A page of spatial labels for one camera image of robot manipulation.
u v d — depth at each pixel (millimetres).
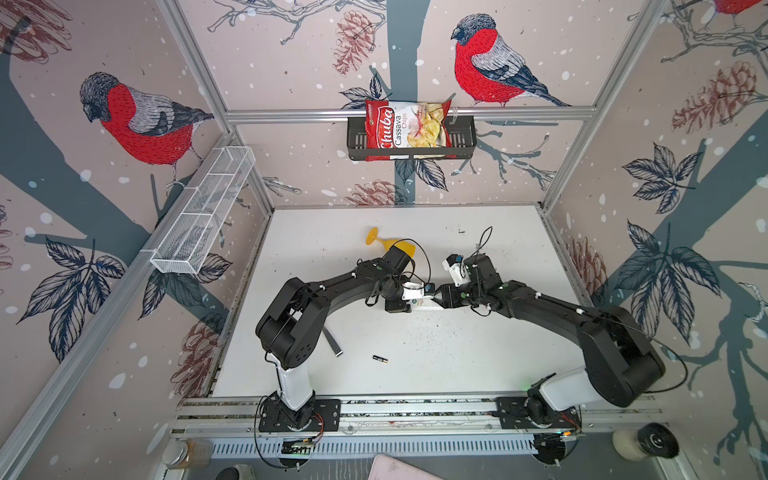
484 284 698
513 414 728
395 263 740
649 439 613
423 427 728
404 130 878
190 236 726
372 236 1078
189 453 621
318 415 727
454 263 812
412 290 792
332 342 868
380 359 831
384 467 654
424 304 864
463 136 946
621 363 433
